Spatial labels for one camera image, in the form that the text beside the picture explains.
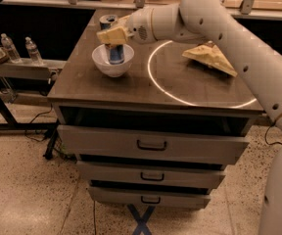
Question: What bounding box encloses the chip bag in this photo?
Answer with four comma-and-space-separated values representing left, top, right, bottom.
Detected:
182, 41, 237, 77

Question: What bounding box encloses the left water bottle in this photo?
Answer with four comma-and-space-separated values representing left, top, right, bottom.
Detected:
1, 33, 22, 64

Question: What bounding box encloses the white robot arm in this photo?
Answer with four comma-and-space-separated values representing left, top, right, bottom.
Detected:
97, 0, 282, 235

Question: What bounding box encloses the right water bottle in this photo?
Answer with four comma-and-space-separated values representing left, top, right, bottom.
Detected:
25, 37, 43, 66

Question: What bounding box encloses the top drawer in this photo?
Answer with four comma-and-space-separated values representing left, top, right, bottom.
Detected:
58, 125, 249, 165

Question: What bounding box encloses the grey side shelf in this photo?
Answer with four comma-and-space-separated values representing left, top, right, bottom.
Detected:
0, 58, 66, 80

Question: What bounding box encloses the drawer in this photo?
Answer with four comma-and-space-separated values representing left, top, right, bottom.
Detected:
76, 161, 225, 189
89, 187, 211, 210
58, 125, 249, 165

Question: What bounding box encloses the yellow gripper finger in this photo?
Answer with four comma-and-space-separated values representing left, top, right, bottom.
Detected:
96, 26, 133, 45
112, 15, 129, 26

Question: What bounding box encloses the water bottle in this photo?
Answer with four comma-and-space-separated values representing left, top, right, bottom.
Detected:
25, 37, 43, 66
1, 33, 22, 64

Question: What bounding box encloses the white bowl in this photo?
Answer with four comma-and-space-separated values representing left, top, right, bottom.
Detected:
92, 44, 134, 77

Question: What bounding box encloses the bottom drawer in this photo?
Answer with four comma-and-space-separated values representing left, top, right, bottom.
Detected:
89, 187, 211, 210

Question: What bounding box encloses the middle drawer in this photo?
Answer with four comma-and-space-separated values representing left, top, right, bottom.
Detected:
76, 161, 225, 189

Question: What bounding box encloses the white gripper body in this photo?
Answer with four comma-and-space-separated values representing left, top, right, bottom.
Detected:
127, 8, 155, 44

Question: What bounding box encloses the grey drawer cabinet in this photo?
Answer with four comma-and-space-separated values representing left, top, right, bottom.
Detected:
48, 13, 263, 196

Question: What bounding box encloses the black floor cable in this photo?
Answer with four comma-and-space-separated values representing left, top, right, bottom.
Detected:
23, 105, 59, 143

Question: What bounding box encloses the red bull can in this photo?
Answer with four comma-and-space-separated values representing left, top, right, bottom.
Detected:
99, 15, 124, 65

